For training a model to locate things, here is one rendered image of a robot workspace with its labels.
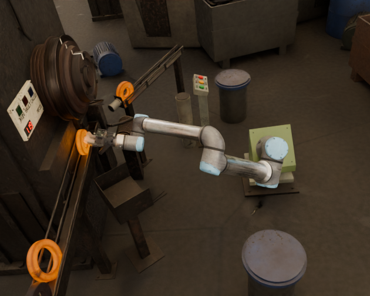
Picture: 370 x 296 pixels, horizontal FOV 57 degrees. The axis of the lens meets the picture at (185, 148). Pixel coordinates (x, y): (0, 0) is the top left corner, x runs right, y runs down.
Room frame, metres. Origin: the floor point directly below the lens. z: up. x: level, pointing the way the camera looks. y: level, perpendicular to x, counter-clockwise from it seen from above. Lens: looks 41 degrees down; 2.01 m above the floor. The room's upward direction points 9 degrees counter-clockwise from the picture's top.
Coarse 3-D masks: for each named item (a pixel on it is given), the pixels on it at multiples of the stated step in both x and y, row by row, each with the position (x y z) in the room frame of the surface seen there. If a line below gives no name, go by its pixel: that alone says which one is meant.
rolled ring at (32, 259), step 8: (40, 240) 0.97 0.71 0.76; (48, 240) 0.99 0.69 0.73; (32, 248) 0.92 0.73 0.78; (40, 248) 0.93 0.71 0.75; (48, 248) 0.97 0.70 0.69; (56, 248) 0.98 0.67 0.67; (32, 256) 0.88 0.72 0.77; (56, 256) 0.95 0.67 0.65; (32, 264) 0.85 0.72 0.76; (56, 264) 0.92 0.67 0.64; (32, 272) 0.83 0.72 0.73; (40, 272) 0.84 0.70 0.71; (56, 272) 0.88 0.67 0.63; (40, 280) 0.82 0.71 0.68; (48, 280) 0.83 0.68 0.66
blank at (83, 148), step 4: (80, 132) 1.67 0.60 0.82; (84, 132) 1.70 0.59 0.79; (76, 136) 1.64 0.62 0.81; (80, 136) 1.64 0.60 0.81; (84, 136) 1.68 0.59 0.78; (76, 140) 1.62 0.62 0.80; (80, 140) 1.62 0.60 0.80; (76, 144) 1.61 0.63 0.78; (80, 144) 1.60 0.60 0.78; (84, 144) 1.68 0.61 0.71; (88, 144) 1.69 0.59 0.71; (80, 148) 1.60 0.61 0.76; (84, 148) 1.62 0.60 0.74; (88, 148) 1.67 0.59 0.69; (80, 152) 1.60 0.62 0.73; (84, 152) 1.60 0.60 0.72
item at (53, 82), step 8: (56, 40) 1.79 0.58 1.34; (64, 40) 1.83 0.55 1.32; (72, 40) 1.95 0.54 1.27; (48, 48) 1.72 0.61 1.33; (56, 48) 1.70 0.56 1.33; (48, 56) 1.67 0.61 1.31; (56, 56) 1.67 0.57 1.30; (48, 64) 1.64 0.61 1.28; (56, 64) 1.64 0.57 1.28; (48, 72) 1.61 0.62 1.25; (56, 72) 1.60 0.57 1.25; (48, 80) 1.59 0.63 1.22; (56, 80) 1.58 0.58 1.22; (48, 88) 1.58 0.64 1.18; (56, 88) 1.57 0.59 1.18; (56, 96) 1.57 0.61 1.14; (64, 96) 1.58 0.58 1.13; (56, 104) 1.57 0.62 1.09; (64, 104) 1.55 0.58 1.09; (64, 112) 1.58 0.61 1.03; (72, 112) 1.60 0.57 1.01
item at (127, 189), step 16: (112, 176) 1.41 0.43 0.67; (128, 176) 1.45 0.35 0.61; (112, 192) 1.35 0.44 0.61; (128, 192) 1.33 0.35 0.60; (144, 192) 1.22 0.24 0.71; (112, 208) 1.17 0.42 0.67; (128, 208) 1.16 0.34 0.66; (144, 208) 1.20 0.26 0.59; (128, 224) 1.32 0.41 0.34; (144, 240) 1.30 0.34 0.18; (128, 256) 1.31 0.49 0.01; (144, 256) 1.28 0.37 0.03; (160, 256) 1.28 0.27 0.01
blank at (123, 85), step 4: (120, 84) 2.24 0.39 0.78; (124, 84) 2.24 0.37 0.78; (128, 84) 2.27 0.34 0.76; (120, 88) 2.21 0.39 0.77; (124, 88) 2.23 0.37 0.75; (128, 88) 2.26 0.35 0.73; (132, 88) 2.29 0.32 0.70; (116, 92) 2.20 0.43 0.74; (120, 92) 2.20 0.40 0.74; (128, 92) 2.27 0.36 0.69; (120, 96) 2.19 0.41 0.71; (124, 96) 2.22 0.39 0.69
